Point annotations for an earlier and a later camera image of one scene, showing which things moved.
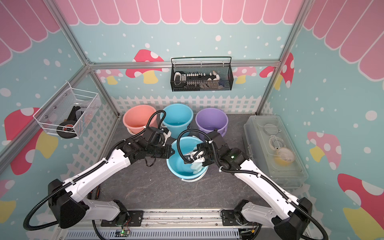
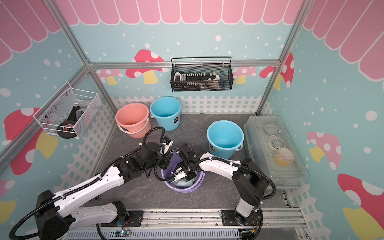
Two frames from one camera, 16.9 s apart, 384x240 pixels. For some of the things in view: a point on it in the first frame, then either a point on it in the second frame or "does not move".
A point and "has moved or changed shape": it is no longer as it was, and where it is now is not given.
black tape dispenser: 66,129 does not move
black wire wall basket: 201,77 does not move
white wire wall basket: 68,113 does not move
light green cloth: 196,166 has moved or changed shape
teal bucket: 175,163 has moved or changed shape
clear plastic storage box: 270,146 does not move
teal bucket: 178,119 to 166,110
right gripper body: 209,157 to 187,172
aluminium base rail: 173,224 does not move
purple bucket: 208,119 to 175,162
